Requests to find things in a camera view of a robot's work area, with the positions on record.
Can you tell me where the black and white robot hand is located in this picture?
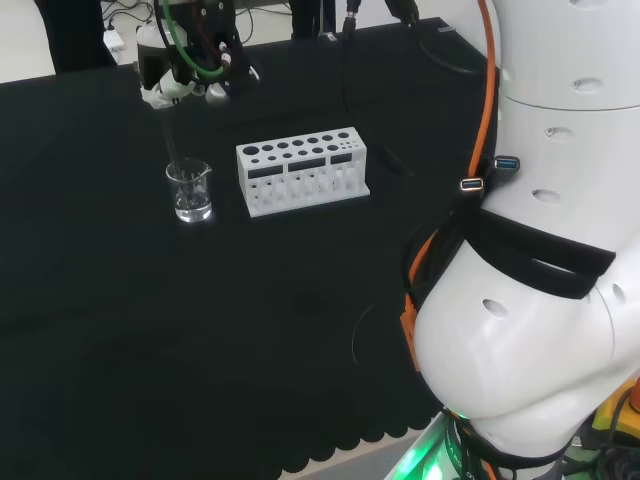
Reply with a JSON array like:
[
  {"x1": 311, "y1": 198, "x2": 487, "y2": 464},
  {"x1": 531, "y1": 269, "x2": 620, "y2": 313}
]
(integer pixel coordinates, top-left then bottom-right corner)
[{"x1": 137, "y1": 0, "x2": 261, "y2": 110}]

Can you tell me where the clear glass rod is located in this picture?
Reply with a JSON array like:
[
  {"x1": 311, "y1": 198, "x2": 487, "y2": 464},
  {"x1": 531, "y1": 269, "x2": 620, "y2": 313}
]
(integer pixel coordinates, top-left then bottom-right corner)
[{"x1": 160, "y1": 102, "x2": 196, "y2": 206}]

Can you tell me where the white test tube rack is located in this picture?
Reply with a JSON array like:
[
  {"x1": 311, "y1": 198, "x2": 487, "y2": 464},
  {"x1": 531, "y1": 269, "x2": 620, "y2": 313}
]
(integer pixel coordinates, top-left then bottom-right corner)
[{"x1": 235, "y1": 126, "x2": 372, "y2": 219}]

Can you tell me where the small clear glass beaker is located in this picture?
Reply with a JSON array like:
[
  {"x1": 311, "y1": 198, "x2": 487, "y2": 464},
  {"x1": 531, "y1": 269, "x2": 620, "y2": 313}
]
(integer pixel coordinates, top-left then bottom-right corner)
[{"x1": 165, "y1": 157, "x2": 214, "y2": 224}]

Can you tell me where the black tripod leg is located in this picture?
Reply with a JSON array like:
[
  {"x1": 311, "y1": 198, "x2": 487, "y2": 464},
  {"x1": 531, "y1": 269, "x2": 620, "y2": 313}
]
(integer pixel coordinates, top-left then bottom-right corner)
[{"x1": 289, "y1": 0, "x2": 337, "y2": 41}]

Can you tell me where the black floor stand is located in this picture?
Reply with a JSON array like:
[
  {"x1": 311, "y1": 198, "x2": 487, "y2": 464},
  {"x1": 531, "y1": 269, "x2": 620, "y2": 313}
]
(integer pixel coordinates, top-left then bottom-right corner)
[{"x1": 33, "y1": 0, "x2": 119, "y2": 75}]

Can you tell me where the black bench cloth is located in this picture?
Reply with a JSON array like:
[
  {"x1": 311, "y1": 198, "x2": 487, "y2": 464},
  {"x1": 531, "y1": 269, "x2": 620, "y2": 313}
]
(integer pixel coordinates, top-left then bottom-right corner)
[{"x1": 0, "y1": 17, "x2": 496, "y2": 480}]

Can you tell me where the thin grey thread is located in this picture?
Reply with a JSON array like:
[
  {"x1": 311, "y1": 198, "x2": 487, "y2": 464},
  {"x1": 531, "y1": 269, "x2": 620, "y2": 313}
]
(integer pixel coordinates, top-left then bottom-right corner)
[{"x1": 351, "y1": 303, "x2": 377, "y2": 367}]

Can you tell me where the yellow stop button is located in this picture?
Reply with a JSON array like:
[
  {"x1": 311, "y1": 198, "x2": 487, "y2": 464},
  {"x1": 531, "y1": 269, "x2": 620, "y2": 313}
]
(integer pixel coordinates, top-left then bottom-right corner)
[{"x1": 592, "y1": 377, "x2": 640, "y2": 451}]

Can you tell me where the green cable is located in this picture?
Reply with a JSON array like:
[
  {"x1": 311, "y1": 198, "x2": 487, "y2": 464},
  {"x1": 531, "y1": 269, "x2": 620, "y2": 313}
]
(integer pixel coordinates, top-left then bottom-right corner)
[{"x1": 154, "y1": 0, "x2": 226, "y2": 81}]

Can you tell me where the black cable with plug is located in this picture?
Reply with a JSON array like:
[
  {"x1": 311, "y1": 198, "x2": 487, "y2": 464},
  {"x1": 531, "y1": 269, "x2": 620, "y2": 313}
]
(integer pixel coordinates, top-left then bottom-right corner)
[{"x1": 339, "y1": 0, "x2": 364, "y2": 116}]

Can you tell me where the black looped cable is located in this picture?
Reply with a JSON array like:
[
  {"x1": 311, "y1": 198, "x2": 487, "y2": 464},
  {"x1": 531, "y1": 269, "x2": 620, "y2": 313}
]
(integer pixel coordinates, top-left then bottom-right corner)
[{"x1": 384, "y1": 0, "x2": 489, "y2": 76}]

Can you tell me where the orange cable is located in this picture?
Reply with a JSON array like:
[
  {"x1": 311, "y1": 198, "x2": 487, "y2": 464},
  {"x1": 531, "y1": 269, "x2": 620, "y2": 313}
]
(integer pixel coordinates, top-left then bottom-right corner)
[{"x1": 399, "y1": 0, "x2": 502, "y2": 374}]

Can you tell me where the black cable bundle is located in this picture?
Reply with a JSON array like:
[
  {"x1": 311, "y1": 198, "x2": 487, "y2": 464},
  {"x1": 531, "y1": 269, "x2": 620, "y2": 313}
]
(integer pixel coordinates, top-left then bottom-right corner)
[{"x1": 564, "y1": 439, "x2": 640, "y2": 480}]

